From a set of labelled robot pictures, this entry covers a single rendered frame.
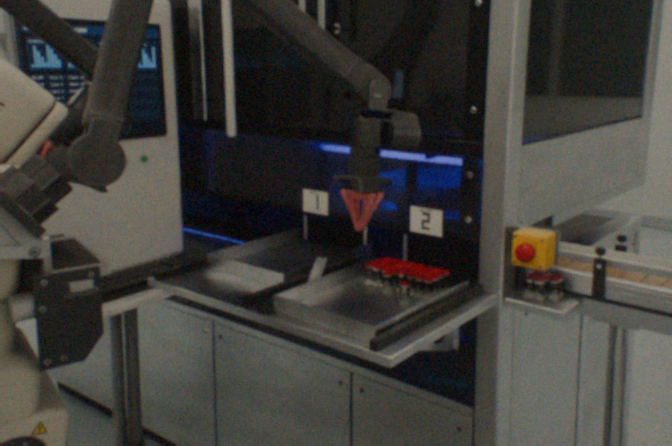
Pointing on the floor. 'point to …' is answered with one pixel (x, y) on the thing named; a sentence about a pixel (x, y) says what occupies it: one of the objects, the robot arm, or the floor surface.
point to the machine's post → (501, 184)
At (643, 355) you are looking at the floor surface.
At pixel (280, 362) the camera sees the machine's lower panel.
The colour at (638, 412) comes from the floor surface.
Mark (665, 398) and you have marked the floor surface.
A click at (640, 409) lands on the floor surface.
